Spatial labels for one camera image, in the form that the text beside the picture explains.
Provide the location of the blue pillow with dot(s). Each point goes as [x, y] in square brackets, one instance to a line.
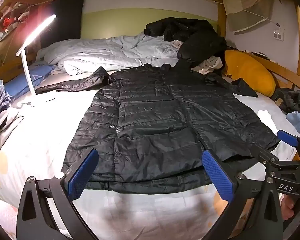
[22, 80]

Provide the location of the wooden bed frame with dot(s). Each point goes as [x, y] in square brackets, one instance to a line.
[222, 17]

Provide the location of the person's pink pajamas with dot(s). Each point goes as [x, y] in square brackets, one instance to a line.
[1, 220]

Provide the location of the orange pillow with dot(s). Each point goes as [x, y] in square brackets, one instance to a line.
[250, 72]

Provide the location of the pale hanging net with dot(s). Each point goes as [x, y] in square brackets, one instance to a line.
[250, 7]

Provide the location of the cream crumpled cloth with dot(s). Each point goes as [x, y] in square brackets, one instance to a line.
[5, 127]

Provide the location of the cluttered wooden shelf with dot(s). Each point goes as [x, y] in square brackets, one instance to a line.
[7, 30]

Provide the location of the person's right hand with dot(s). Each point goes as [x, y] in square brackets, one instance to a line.
[290, 208]

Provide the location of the white wall socket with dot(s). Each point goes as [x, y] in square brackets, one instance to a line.
[279, 35]

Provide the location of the white printed bed sheet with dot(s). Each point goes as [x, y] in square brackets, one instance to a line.
[40, 135]

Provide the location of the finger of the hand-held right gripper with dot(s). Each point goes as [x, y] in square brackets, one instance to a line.
[287, 137]
[282, 164]

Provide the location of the white desk lamp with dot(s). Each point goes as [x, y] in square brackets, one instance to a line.
[27, 62]

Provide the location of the white crumpled garment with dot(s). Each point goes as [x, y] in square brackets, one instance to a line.
[210, 63]

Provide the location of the light blue cloth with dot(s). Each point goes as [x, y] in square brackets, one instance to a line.
[297, 121]

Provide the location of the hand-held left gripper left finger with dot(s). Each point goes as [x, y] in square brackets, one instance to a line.
[82, 173]

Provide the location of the black bulky coat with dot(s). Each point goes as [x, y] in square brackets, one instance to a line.
[195, 40]

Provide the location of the light blue duvet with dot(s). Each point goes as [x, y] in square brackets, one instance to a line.
[102, 52]

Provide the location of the dark clothes pile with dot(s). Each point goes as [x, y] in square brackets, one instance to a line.
[295, 100]

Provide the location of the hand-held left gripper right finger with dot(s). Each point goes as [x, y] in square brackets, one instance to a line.
[217, 177]

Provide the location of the black quilted puffer jacket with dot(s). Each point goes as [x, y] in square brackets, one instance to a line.
[152, 120]

